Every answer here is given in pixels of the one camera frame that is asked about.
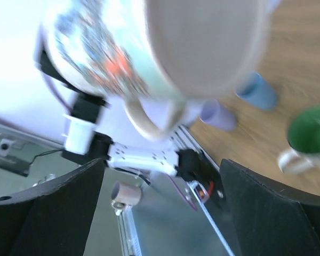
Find beige cylinder on frame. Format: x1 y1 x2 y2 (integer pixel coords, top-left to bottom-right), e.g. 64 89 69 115
111 182 142 209

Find cream patterned ceramic mug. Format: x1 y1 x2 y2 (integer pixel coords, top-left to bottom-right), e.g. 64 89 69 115
41 1 270 141

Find aluminium slotted rail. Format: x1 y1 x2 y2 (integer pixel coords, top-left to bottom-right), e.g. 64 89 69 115
117 207 142 256

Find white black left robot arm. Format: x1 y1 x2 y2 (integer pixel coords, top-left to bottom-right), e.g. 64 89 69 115
35 36 229 215

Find blue plastic cup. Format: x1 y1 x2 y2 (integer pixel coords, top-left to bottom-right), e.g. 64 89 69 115
236 72 278 111

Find lilac plastic cup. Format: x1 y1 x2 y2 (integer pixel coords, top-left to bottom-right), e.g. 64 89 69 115
199 99 237 131

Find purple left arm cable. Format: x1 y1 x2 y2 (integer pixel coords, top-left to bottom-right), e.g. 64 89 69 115
39 66 73 115

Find green interior white mug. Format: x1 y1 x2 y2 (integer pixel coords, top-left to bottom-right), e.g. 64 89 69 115
277 104 320 174

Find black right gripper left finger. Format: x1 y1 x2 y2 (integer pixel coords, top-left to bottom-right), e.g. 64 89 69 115
0 159 105 255

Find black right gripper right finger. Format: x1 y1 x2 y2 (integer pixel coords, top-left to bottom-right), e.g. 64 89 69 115
220 159 320 255

